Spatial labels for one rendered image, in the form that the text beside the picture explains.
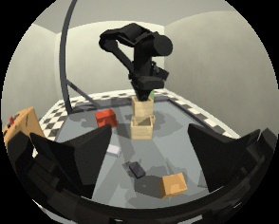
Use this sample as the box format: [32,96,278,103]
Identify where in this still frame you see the small white block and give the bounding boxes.
[106,144,121,158]

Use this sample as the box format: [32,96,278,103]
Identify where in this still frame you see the tan cardboard box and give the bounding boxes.
[159,173,187,199]

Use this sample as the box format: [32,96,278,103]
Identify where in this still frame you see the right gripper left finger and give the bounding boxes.
[29,124,112,199]

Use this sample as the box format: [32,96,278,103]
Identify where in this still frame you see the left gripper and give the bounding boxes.
[128,57,164,102]

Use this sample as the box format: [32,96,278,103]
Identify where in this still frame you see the orange-red block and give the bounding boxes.
[95,109,117,127]

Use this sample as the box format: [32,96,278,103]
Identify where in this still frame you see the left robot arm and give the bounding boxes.
[99,23,173,81]

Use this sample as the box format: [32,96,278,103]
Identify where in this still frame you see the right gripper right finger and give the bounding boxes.
[188,123,260,193]

